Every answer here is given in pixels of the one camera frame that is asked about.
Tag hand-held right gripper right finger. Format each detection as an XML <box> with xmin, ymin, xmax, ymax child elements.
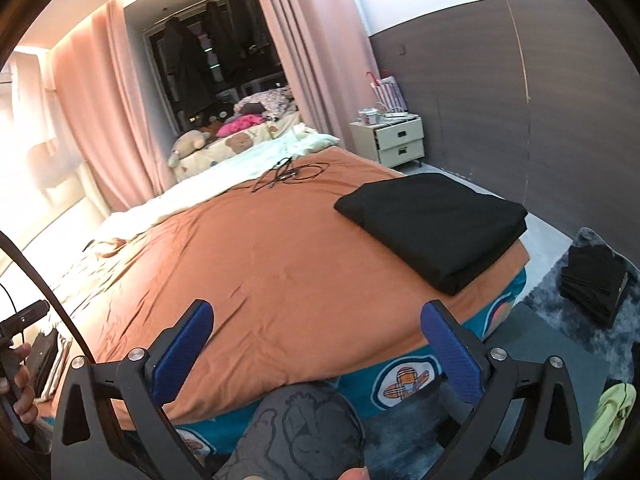
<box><xmin>420</xmin><ymin>300</ymin><xmax>586</xmax><ymax>480</ymax></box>

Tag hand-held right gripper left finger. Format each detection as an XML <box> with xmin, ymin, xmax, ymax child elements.
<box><xmin>52</xmin><ymin>299</ymin><xmax>216</xmax><ymax>480</ymax></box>

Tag black long-sleeved garment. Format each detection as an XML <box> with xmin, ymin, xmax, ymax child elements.
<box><xmin>334</xmin><ymin>172</ymin><xmax>529</xmax><ymax>297</ymax></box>

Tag stack of black clothes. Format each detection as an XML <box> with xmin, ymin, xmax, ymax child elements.
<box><xmin>560</xmin><ymin>245</ymin><xmax>630</xmax><ymax>329</ymax></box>

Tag person's left hand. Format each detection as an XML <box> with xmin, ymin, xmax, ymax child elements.
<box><xmin>0</xmin><ymin>345</ymin><xmax>40</xmax><ymax>426</ymax></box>

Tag black folded garment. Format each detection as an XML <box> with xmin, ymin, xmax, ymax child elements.
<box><xmin>27</xmin><ymin>332</ymin><xmax>58</xmax><ymax>396</ymax></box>

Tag beige folded cloth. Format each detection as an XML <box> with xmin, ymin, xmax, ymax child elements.
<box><xmin>42</xmin><ymin>330</ymin><xmax>73</xmax><ymax>403</ymax></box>

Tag teal printed bed sheet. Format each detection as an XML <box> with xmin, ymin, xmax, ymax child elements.
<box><xmin>170</xmin><ymin>267</ymin><xmax>528</xmax><ymax>456</ymax></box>

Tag grey shaggy rug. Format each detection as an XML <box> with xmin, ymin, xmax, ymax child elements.
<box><xmin>365</xmin><ymin>227</ymin><xmax>640</xmax><ymax>480</ymax></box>

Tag bed with orange sheet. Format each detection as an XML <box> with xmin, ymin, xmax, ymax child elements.
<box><xmin>50</xmin><ymin>147</ymin><xmax>531</xmax><ymax>423</ymax></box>

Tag cream padded headboard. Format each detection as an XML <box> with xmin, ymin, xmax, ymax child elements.
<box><xmin>75</xmin><ymin>160</ymin><xmax>123</xmax><ymax>226</ymax></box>

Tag person's leg in grey pants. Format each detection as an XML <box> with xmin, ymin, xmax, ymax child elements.
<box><xmin>215</xmin><ymin>382</ymin><xmax>368</xmax><ymax>480</ymax></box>

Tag yellow-green cloth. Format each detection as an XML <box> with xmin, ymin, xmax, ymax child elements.
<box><xmin>582</xmin><ymin>382</ymin><xmax>626</xmax><ymax>463</ymax></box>

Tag white quilt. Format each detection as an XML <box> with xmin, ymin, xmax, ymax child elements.
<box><xmin>92</xmin><ymin>132</ymin><xmax>341</xmax><ymax>241</ymax></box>

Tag white hanging garment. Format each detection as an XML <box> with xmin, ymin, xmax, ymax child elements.
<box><xmin>0</xmin><ymin>52</ymin><xmax>83</xmax><ymax>191</ymax></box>

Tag white plush toy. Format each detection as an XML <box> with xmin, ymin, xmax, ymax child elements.
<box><xmin>167</xmin><ymin>130</ymin><xmax>213</xmax><ymax>168</ymax></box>

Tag white nightstand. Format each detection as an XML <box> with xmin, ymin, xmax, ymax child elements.
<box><xmin>349</xmin><ymin>115</ymin><xmax>426</xmax><ymax>170</ymax></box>

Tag pink curtain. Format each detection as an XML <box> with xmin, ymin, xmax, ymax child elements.
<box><xmin>242</xmin><ymin>0</ymin><xmax>381</xmax><ymax>161</ymax></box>
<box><xmin>50</xmin><ymin>0</ymin><xmax>176</xmax><ymax>211</ymax></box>

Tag pink cloth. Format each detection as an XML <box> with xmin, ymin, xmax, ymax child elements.
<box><xmin>216</xmin><ymin>115</ymin><xmax>263</xmax><ymax>138</ymax></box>

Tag striped gift bag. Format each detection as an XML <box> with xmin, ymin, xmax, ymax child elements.
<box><xmin>369</xmin><ymin>71</ymin><xmax>407</xmax><ymax>116</ymax></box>

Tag floral cloth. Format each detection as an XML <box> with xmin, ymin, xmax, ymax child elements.
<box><xmin>234</xmin><ymin>87</ymin><xmax>299</xmax><ymax>122</ymax></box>

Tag dark hanging coat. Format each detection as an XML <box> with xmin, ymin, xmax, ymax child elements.
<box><xmin>162</xmin><ymin>17</ymin><xmax>211</xmax><ymax>116</ymax></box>

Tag dark hanging garment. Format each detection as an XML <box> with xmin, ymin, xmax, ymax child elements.
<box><xmin>202</xmin><ymin>0</ymin><xmax>241</xmax><ymax>83</ymax></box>
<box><xmin>235</xmin><ymin>0</ymin><xmax>276</xmax><ymax>73</ymax></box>

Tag thick black cable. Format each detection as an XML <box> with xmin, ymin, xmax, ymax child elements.
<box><xmin>0</xmin><ymin>230</ymin><xmax>96</xmax><ymax>366</ymax></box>

